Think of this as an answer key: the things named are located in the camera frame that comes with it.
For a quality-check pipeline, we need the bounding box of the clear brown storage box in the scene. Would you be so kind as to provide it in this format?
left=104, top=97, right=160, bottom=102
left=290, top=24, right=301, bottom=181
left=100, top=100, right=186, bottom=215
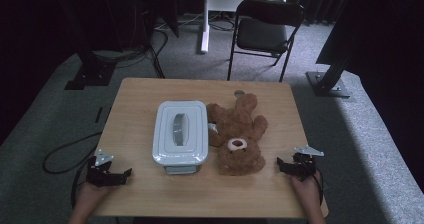
left=162, top=163, right=202, bottom=176

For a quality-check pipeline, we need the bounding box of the black floor cable loop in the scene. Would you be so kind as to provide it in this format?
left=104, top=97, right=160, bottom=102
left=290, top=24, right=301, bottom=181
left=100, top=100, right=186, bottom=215
left=42, top=131, right=103, bottom=175

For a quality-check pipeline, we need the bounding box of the dark curtain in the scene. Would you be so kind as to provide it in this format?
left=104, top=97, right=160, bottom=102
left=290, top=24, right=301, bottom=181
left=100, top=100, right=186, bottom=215
left=233, top=0, right=355, bottom=26

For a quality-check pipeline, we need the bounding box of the white desk frame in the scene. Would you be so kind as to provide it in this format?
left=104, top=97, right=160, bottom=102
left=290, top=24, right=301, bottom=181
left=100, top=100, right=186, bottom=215
left=199, top=0, right=292, bottom=55

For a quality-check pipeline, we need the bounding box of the dark hanging panel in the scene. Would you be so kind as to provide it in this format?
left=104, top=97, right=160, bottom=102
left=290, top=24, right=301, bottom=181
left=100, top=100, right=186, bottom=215
left=161, top=0, right=181, bottom=39

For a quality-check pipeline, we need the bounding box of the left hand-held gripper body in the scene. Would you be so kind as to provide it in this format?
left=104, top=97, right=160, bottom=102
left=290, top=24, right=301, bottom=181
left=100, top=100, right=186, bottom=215
left=85, top=148, right=117, bottom=188

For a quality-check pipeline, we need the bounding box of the black metal stand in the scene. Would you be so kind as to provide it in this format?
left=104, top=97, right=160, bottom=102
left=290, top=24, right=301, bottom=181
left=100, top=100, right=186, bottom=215
left=305, top=0, right=359, bottom=99
left=49, top=0, right=118, bottom=92

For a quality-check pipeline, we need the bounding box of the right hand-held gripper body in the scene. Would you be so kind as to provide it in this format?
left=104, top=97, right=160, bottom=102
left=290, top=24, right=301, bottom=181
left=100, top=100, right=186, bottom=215
left=287, top=145, right=325, bottom=182

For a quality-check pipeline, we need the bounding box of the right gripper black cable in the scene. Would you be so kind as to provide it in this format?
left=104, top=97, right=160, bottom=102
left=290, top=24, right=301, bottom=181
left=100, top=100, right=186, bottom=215
left=308, top=165, right=326, bottom=208

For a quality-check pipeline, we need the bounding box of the pale grey box lid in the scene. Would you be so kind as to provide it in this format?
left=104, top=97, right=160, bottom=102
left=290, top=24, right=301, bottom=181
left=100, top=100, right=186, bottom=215
left=151, top=99, right=210, bottom=167

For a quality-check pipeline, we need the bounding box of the bundle of floor cables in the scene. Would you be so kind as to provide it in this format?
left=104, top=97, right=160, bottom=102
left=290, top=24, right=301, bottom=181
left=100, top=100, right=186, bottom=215
left=92, top=3, right=234, bottom=80

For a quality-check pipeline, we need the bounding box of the person's right hand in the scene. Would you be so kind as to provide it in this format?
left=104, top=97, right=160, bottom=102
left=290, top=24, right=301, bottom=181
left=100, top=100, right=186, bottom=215
left=289, top=172, right=324, bottom=209

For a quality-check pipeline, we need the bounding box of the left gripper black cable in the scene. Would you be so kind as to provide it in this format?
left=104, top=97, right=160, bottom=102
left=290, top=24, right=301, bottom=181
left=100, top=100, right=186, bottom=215
left=70, top=155, right=98, bottom=209

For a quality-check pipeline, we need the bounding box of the black folding chair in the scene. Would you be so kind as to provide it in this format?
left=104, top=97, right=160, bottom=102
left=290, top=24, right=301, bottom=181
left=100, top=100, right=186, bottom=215
left=226, top=0, right=306, bottom=83

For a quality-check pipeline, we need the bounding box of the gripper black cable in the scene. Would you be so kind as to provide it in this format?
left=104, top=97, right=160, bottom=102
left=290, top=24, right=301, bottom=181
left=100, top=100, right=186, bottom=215
left=308, top=165, right=326, bottom=208
left=70, top=155, right=98, bottom=209

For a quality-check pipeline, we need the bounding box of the brown teddy bear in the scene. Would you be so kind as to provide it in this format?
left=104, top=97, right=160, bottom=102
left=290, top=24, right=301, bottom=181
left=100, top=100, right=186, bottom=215
left=205, top=92, right=269, bottom=177

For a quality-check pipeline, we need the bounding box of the person's left hand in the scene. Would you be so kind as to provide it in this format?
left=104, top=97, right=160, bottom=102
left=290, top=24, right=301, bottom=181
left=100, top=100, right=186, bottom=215
left=77, top=181, right=116, bottom=209

